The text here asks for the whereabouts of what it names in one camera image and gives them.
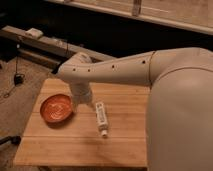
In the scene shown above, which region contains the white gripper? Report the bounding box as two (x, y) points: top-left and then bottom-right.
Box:
(69, 83), (94, 113)

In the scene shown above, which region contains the white bottle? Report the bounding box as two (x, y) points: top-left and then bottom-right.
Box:
(95, 102), (108, 138)

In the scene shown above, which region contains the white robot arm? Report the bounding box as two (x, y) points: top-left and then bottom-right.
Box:
(57, 47), (213, 171)

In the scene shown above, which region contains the orange ceramic bowl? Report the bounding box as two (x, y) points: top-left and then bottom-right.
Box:
(40, 94), (73, 123)

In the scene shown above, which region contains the wooden board table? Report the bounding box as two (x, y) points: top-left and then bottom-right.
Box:
(14, 79), (149, 167)

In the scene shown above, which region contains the wooden beam on floor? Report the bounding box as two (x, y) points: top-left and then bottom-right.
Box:
(0, 26), (113, 68)

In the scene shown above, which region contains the black object at left edge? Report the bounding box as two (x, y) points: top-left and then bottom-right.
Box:
(0, 136), (21, 145)

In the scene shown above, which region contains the white block on beam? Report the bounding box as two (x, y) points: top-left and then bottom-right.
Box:
(25, 28), (43, 38)

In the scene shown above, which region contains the wooden ledge at top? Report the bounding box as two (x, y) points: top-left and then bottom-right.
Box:
(47, 0), (213, 35)

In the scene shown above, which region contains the black power adapter with cable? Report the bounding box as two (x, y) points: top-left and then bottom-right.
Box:
(2, 36), (25, 99)

